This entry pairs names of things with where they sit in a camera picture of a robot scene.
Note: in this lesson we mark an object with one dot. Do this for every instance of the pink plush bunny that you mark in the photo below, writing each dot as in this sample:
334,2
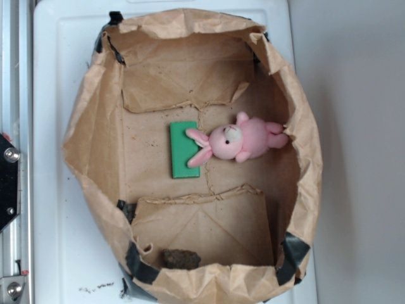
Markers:
246,139

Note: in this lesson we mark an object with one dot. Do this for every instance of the brown paper bag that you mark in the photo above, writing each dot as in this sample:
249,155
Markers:
252,223

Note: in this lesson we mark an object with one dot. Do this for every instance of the green rectangular block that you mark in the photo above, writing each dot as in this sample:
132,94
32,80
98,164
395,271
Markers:
183,149

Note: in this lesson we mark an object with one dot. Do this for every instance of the dark brown rock chunk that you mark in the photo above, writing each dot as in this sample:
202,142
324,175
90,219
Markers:
181,259

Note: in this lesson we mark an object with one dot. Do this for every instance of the white plastic tray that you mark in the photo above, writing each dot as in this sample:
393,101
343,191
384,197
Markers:
73,263

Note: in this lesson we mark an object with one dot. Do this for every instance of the black metal bracket plate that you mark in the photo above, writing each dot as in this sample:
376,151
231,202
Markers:
10,182

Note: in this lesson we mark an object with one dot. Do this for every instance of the aluminium frame rail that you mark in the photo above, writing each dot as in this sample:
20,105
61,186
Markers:
17,245

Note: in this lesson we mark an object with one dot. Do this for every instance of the silver corner bracket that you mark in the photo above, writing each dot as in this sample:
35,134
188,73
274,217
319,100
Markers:
14,290

